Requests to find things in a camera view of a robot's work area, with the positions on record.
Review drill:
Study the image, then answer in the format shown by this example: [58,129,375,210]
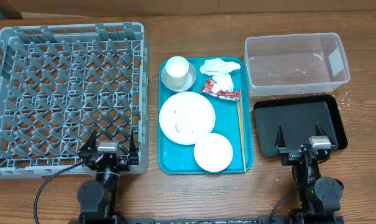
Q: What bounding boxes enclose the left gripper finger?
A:
[129,132,138,156]
[79,130,97,153]

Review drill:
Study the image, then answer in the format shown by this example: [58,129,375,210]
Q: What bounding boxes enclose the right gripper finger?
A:
[315,123,337,146]
[274,124,286,150]

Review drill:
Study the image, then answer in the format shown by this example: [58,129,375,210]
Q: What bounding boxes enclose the red sauce packet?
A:
[201,78,240,101]

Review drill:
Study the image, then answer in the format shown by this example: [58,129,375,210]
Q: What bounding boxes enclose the white plastic cup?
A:
[165,56,190,87]

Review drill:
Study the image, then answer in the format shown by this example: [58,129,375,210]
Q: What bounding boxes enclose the grey bowl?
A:
[161,62,196,93]

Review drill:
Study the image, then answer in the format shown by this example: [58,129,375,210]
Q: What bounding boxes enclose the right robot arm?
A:
[268,124,344,223]

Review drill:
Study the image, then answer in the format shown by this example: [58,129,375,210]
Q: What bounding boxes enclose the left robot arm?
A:
[77,131,139,224]

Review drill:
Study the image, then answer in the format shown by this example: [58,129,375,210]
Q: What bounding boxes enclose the grey dishwasher rack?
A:
[0,22,150,179]

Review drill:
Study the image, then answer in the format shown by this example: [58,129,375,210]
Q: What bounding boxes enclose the black plastic tray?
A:
[253,95,348,157]

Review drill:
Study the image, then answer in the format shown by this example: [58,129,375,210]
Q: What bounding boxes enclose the teal plastic tray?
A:
[158,57,254,174]

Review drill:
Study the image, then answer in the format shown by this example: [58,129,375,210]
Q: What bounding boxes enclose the left wooden chopstick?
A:
[237,102,247,173]

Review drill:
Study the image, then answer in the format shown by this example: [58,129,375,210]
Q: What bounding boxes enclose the wooden chopstick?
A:
[237,90,247,173]
[237,102,247,173]

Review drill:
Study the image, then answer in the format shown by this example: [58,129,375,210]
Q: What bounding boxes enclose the large white plate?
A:
[158,91,216,145]

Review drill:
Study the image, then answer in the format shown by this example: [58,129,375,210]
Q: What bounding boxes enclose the right wooden chopstick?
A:
[237,90,247,173]

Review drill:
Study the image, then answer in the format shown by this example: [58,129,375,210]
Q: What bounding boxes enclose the clear plastic bin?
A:
[244,32,351,96]

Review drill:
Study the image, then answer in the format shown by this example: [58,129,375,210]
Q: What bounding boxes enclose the lower crumpled white napkin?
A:
[212,73,234,93]

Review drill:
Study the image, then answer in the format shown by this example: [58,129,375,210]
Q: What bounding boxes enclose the crumpled white napkin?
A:
[199,58,241,76]
[212,73,234,93]

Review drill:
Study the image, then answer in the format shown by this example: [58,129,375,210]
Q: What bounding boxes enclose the upper crumpled white napkin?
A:
[199,58,241,76]

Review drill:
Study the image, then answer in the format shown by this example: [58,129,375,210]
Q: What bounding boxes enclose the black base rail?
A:
[69,215,345,224]

